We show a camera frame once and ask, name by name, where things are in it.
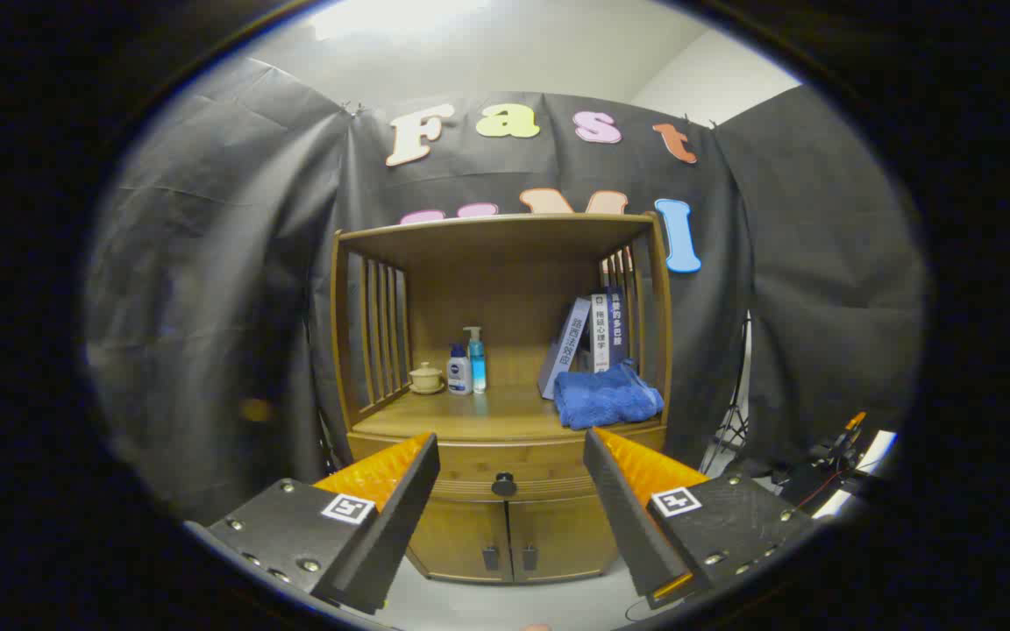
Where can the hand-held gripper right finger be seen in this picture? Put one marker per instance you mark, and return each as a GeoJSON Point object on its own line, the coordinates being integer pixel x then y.
{"type": "Point", "coordinates": [623, 517]}

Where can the white lotion bottle blue cap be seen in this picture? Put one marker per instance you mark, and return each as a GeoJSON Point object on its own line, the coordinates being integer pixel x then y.
{"type": "Point", "coordinates": [459, 379]}

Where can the blue pump bottle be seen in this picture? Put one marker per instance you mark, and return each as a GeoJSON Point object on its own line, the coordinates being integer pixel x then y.
{"type": "Point", "coordinates": [477, 368]}

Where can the wooden cabinet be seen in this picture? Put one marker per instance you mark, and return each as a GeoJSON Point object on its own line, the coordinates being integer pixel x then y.
{"type": "Point", "coordinates": [505, 254]}

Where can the black tripod stand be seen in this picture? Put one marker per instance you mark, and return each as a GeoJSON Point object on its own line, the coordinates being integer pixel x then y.
{"type": "Point", "coordinates": [730, 421]}

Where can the blue folded towel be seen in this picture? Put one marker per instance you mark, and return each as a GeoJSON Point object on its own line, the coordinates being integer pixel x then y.
{"type": "Point", "coordinates": [606, 399]}

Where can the wooden drawer with black knob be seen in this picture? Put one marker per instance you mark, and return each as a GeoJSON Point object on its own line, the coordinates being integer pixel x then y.
{"type": "Point", "coordinates": [522, 457]}

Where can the grey book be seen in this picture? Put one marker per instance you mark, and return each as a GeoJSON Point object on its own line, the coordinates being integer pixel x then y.
{"type": "Point", "coordinates": [562, 350]}

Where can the cream lidded teacup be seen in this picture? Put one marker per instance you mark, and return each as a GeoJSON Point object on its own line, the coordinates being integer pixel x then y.
{"type": "Point", "coordinates": [425, 375]}

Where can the cream saucer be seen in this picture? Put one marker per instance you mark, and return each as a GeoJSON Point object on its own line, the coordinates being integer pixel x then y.
{"type": "Point", "coordinates": [426, 390]}

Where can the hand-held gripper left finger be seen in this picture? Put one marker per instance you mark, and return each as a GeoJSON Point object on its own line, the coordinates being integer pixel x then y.
{"type": "Point", "coordinates": [387, 535]}

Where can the white spine book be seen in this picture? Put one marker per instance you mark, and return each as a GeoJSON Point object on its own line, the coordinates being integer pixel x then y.
{"type": "Point", "coordinates": [601, 333]}

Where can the dark blue book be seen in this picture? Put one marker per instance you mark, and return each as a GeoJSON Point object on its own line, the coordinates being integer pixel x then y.
{"type": "Point", "coordinates": [617, 329]}

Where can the wooden countertop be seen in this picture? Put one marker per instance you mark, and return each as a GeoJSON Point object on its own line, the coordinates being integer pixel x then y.
{"type": "Point", "coordinates": [505, 412]}

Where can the black device with orange tip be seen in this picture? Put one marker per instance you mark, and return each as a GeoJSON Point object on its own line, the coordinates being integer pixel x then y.
{"type": "Point", "coordinates": [847, 434]}

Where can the wooden cabinet door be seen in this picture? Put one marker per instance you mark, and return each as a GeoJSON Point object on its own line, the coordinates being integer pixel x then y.
{"type": "Point", "coordinates": [461, 539]}
{"type": "Point", "coordinates": [558, 535]}

